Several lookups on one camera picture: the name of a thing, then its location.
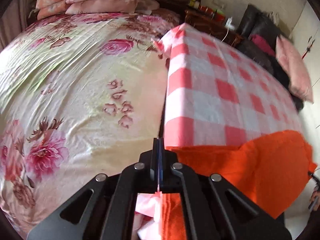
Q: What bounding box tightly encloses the orange cloth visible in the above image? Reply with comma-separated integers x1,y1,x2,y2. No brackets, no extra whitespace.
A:
159,129,318,240

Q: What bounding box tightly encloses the red white checkered cloth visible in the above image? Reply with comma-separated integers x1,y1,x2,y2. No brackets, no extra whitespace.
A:
156,24,302,146

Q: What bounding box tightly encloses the floral bed sheet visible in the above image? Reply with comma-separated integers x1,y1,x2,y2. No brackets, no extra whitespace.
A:
1,13,175,238

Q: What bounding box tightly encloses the pink cushion on armchair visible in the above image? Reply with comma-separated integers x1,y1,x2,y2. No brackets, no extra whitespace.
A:
276,35,314,103

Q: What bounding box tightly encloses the red garment on armchair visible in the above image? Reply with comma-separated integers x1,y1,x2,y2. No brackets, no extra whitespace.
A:
249,34,276,57

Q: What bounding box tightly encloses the black leather armchair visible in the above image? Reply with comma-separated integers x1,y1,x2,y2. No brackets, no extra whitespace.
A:
236,3,304,111

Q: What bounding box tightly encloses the red container on nightstand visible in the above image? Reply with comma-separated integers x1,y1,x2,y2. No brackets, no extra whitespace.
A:
198,5,226,24

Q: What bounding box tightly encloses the dark wooden nightstand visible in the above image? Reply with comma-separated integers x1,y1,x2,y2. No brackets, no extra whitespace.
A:
184,9,244,47

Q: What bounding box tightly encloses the pink pillow on bed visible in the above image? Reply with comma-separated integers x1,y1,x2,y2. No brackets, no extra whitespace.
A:
66,0,138,15

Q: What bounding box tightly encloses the yellow lid jar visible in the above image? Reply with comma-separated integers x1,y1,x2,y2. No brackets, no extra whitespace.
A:
188,0,200,10

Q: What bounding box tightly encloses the white pillow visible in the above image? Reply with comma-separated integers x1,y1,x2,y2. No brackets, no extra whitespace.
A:
135,0,160,15

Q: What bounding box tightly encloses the pink curtain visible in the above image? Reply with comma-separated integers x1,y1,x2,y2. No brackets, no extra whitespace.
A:
1,0,29,51

